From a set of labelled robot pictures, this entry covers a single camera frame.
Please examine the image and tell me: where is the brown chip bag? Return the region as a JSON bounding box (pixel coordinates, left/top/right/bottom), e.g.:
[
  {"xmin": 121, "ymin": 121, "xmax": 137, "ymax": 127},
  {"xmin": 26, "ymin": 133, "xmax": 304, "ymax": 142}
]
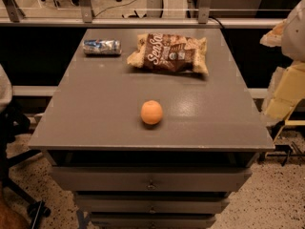
[{"xmin": 127, "ymin": 33, "xmax": 209, "ymax": 74}]

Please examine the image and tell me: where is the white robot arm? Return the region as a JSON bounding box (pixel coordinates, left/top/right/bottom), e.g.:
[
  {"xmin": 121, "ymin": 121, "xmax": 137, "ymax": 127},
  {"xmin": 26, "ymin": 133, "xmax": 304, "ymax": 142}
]
[{"xmin": 260, "ymin": 0, "xmax": 305, "ymax": 62}]

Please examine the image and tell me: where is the orange fruit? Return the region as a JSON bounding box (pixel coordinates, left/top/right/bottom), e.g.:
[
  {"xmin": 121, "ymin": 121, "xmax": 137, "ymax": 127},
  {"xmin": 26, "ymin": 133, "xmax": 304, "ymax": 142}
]
[{"xmin": 140, "ymin": 100, "xmax": 163, "ymax": 125}]

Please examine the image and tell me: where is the grey drawer cabinet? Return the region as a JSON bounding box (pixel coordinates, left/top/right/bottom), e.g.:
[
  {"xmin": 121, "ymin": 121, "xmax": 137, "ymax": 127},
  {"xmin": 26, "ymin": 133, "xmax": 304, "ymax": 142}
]
[{"xmin": 30, "ymin": 29, "xmax": 274, "ymax": 229}]

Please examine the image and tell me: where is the yellow metal stand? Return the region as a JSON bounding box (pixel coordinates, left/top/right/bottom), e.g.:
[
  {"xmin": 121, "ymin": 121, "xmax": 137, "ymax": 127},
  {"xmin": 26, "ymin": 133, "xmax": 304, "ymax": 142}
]
[{"xmin": 261, "ymin": 61, "xmax": 305, "ymax": 142}]

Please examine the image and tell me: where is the black office chair left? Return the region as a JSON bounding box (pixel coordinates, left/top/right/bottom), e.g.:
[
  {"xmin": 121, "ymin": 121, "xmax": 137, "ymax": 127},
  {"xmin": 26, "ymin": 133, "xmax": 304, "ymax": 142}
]
[{"xmin": 0, "ymin": 64, "xmax": 51, "ymax": 229}]

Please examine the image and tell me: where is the grey metal railing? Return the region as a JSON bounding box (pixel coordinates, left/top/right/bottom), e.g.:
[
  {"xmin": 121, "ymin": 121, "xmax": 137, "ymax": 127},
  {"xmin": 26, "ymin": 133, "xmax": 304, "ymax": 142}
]
[{"xmin": 0, "ymin": 0, "xmax": 281, "ymax": 29}]

